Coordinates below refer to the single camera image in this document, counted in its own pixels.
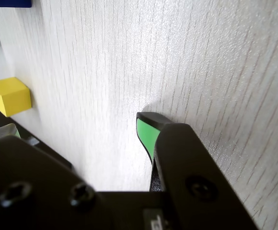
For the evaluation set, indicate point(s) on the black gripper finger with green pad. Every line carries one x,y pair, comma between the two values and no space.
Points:
189,155

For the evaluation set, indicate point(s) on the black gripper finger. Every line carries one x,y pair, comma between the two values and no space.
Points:
21,167

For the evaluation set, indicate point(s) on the yellow wooden cube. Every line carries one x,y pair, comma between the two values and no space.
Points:
9,98

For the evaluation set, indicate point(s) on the blue wooden cube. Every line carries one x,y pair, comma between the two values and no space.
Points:
9,3

